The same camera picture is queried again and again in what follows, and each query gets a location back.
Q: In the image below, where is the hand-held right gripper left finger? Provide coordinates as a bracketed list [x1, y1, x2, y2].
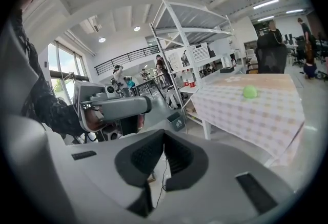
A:
[47, 129, 165, 224]

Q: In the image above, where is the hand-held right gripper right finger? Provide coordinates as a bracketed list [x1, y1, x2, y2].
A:
[153, 130, 295, 224]

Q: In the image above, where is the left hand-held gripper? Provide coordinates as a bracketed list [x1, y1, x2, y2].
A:
[73, 82, 152, 139]

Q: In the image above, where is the green ball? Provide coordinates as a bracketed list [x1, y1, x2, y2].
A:
[242, 85, 259, 100]

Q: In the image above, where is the person's left forearm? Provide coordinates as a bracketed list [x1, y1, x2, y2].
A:
[33, 93, 87, 139]

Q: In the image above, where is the person's left hand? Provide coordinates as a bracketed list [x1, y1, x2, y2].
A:
[84, 108, 106, 132]

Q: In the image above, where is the black metal railing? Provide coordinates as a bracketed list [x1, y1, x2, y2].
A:
[94, 45, 161, 75]

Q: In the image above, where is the dark waste bin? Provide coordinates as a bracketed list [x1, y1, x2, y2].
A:
[166, 111, 188, 132]

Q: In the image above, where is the large window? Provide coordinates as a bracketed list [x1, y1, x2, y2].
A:
[47, 40, 89, 95]

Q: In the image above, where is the white perforated crate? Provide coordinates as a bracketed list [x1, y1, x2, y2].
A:
[191, 43, 210, 64]

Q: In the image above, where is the person's dark patterned jacket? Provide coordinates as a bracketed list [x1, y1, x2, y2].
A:
[11, 10, 56, 118]

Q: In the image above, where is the white metal shelf rack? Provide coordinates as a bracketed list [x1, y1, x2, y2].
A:
[149, 0, 235, 113]

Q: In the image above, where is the black office chair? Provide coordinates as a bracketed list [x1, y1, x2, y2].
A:
[255, 35, 288, 74]

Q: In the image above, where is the long ceiling strip light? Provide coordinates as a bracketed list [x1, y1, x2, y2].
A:
[253, 0, 280, 10]

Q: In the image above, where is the small white camera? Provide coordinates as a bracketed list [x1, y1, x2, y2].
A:
[104, 85, 116, 98]

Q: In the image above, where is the white black-strapped bag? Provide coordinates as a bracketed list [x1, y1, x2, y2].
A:
[165, 88, 183, 110]

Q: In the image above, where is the black floor cable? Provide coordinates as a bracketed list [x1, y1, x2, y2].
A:
[156, 156, 170, 208]

